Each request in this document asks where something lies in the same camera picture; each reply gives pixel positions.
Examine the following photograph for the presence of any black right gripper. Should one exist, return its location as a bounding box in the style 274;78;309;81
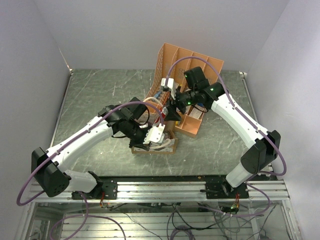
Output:
163;87;198;121

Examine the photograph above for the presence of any canvas bag with rope handles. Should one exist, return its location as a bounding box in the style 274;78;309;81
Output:
131;96;179;155

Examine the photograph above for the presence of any red Coca-Cola can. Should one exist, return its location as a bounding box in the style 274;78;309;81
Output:
160;106;168;123

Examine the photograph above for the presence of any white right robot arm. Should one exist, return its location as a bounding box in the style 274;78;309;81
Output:
161;66;281;198

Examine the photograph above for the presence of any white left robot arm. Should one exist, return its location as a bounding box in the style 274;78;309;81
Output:
31;98;150;199

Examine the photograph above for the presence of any white flat box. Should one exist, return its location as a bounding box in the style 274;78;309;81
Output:
189;108;203;120

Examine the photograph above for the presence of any blue glue bottle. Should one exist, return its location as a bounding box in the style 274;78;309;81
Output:
155;92;163;99

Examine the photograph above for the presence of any peach plastic desk organizer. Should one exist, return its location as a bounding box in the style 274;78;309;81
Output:
147;43;224;137

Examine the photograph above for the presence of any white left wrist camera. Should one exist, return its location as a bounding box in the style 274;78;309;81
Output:
143;123;165;144

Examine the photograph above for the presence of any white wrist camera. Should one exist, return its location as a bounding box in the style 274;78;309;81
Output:
160;78;176;100
143;123;165;144

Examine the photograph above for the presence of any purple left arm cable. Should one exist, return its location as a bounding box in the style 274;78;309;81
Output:
16;101;166;240

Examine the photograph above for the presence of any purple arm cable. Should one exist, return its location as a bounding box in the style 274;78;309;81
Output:
165;56;288;240
16;101;166;240

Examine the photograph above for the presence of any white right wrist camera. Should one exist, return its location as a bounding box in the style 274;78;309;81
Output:
160;78;176;100

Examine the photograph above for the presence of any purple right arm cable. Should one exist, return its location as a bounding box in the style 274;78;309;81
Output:
165;56;288;240

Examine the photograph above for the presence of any aluminium mounting rail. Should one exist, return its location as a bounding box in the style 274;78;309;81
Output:
27;181;291;203

